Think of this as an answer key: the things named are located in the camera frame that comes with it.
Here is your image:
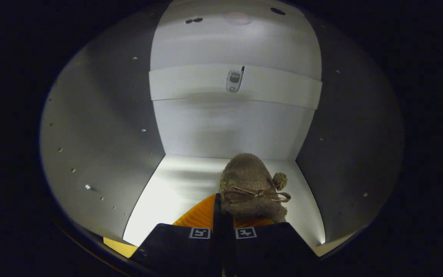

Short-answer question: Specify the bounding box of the dark framed shoe cabinet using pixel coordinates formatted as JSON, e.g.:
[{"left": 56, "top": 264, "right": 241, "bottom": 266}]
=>
[{"left": 39, "top": 0, "right": 405, "bottom": 266}]

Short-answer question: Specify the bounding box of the brown fuzzy shoe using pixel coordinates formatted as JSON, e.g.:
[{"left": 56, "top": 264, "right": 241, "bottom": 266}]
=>
[{"left": 218, "top": 153, "right": 292, "bottom": 224}]

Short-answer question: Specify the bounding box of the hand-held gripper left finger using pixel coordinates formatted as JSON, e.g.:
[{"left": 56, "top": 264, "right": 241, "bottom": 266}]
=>
[{"left": 129, "top": 194, "right": 222, "bottom": 277}]

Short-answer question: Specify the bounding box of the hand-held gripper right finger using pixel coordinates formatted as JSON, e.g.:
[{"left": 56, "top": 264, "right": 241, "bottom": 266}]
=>
[{"left": 222, "top": 214, "right": 318, "bottom": 277}]

